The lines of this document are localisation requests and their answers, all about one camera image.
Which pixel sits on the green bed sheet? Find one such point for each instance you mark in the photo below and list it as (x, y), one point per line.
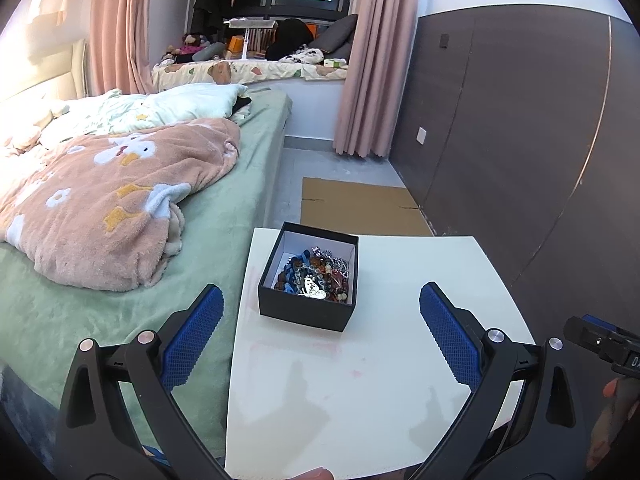
(220, 200)

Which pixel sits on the white patterned cloth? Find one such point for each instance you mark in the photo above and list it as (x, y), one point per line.
(302, 55)

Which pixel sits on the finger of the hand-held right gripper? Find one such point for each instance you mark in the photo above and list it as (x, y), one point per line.
(592, 337)

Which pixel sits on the flat cardboard sheet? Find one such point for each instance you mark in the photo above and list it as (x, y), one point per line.
(360, 205)

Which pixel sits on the black bag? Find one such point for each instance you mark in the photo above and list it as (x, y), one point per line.
(290, 37)

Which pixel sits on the orange box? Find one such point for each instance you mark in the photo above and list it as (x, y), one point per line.
(236, 43)

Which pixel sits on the person's left hand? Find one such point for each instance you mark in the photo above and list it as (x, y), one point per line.
(307, 475)

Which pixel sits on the pink curtain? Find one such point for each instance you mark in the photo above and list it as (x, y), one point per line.
(130, 25)
(380, 60)

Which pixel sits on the pink printed fleece blanket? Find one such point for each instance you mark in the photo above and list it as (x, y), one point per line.
(100, 220)

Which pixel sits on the plush toys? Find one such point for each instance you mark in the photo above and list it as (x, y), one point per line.
(192, 47)

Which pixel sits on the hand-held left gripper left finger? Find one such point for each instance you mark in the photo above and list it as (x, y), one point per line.
(195, 340)

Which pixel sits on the pile of colourful bead jewelry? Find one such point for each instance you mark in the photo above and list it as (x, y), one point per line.
(330, 274)

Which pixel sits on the cream hanging garment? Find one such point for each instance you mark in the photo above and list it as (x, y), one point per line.
(55, 15)

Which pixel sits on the dark wall switch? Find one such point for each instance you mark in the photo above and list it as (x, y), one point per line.
(444, 40)

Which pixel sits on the white wall socket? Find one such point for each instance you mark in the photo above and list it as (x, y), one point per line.
(421, 136)

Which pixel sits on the beige padded headboard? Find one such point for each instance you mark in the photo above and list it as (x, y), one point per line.
(50, 75)

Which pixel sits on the dark hanging clothes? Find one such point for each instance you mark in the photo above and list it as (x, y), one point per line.
(210, 0)

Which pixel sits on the small white folding table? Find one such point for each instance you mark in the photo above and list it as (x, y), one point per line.
(250, 22)

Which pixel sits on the grey pillow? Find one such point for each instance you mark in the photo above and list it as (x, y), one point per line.
(335, 35)

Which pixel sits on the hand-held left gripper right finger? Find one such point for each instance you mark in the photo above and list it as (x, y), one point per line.
(450, 340)

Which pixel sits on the printed window seat cushion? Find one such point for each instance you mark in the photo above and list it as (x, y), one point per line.
(240, 72)

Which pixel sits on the cream pillow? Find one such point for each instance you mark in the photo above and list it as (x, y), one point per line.
(30, 130)

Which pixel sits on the pale green quilt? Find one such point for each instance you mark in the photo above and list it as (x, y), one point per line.
(190, 102)

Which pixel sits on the black jewelry box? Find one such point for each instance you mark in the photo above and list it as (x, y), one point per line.
(300, 310)

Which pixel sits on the person's right hand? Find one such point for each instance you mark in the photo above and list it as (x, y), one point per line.
(617, 412)

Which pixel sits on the small green box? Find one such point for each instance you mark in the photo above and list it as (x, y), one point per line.
(335, 63)

